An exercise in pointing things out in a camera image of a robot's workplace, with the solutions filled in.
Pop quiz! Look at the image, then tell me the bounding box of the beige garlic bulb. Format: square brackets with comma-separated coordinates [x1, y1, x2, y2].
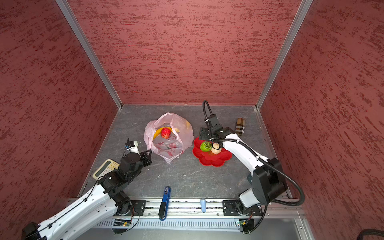
[211, 143, 222, 155]

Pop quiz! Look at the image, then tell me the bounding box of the green kiwi fruit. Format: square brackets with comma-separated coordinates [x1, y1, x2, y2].
[200, 141, 212, 152]

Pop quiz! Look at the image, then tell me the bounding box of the pink printed plastic bag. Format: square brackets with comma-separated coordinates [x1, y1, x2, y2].
[144, 113, 194, 164]

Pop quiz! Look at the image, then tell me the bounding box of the red strawberry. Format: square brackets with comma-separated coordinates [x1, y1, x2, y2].
[161, 127, 172, 139]

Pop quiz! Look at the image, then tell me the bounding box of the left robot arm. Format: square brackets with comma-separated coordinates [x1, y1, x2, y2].
[22, 150, 152, 240]

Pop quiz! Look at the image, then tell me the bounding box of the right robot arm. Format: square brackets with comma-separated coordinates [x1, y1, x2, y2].
[199, 114, 288, 215]

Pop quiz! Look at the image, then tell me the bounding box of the plaid fabric pouch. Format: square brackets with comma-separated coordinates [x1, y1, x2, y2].
[235, 118, 246, 136]

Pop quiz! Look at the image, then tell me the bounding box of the red flower-shaped plate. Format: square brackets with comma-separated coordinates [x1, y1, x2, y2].
[193, 138, 233, 167]

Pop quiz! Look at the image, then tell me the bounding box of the beige calculator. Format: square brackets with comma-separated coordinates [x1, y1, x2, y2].
[92, 159, 120, 180]

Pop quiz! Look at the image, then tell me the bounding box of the small light blue cylinder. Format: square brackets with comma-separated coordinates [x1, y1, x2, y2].
[200, 199, 207, 213]

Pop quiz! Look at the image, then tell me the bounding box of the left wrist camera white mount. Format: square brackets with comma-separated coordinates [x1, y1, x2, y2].
[124, 139, 140, 156]

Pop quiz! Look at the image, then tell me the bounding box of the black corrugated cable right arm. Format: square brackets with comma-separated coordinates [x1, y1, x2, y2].
[202, 99, 306, 207]

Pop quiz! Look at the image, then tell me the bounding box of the blue black handled tool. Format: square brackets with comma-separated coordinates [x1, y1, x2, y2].
[159, 186, 171, 221]

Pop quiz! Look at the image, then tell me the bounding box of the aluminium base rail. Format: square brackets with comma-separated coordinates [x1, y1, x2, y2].
[59, 196, 314, 240]

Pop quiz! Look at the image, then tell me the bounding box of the aluminium corner post left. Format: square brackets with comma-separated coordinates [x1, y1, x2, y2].
[56, 0, 124, 111]

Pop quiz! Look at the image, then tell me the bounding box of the aluminium corner post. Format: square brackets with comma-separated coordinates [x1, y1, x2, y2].
[256, 0, 313, 111]
[56, 0, 124, 111]

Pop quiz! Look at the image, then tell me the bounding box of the aluminium corner post right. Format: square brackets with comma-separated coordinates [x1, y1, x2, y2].
[256, 0, 313, 111]

